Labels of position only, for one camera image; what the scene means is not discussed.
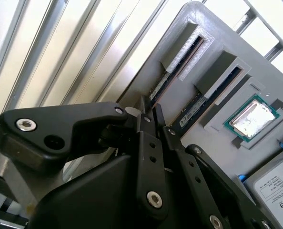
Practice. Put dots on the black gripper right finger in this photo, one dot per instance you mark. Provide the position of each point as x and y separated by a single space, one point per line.
186 171

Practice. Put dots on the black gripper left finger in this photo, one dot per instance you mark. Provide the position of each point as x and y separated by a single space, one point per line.
48 124

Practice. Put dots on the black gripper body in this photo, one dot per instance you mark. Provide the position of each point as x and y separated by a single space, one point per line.
96 202

